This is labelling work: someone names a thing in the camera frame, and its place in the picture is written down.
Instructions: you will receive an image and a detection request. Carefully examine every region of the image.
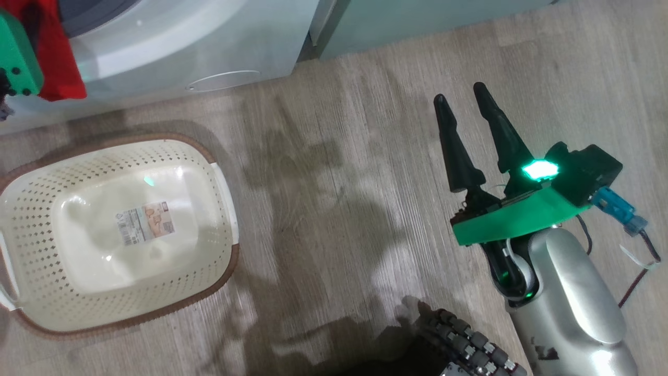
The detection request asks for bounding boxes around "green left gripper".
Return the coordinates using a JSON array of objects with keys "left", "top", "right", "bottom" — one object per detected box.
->
[{"left": 0, "top": 8, "right": 44, "bottom": 98}]

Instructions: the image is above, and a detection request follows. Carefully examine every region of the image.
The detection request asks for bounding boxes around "white washing machine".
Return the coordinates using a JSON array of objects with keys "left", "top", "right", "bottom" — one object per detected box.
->
[{"left": 0, "top": 0, "right": 320, "bottom": 137}]

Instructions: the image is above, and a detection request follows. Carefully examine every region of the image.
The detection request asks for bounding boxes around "cream perforated laundry basket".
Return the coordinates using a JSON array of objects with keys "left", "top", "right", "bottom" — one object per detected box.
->
[{"left": 0, "top": 133, "right": 241, "bottom": 336}]

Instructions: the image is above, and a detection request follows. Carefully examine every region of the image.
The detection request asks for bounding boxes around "paper basket label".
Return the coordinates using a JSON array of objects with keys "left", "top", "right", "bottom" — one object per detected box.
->
[{"left": 116, "top": 202, "right": 176, "bottom": 246}]

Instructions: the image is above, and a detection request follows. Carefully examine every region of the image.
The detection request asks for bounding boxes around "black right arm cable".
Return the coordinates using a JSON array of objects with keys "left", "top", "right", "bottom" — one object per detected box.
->
[{"left": 577, "top": 188, "right": 662, "bottom": 309}]

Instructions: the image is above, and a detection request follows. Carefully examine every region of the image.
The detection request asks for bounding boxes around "pale green plain cabinet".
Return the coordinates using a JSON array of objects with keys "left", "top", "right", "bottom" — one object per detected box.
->
[{"left": 311, "top": 0, "right": 567, "bottom": 60}]

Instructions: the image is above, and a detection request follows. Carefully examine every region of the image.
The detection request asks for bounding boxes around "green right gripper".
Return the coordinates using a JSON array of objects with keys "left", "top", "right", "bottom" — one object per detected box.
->
[{"left": 434, "top": 83, "right": 590, "bottom": 246}]

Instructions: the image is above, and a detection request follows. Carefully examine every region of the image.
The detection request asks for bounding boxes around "red and white jersey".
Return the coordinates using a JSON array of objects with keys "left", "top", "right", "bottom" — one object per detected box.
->
[{"left": 0, "top": 0, "right": 88, "bottom": 102}]

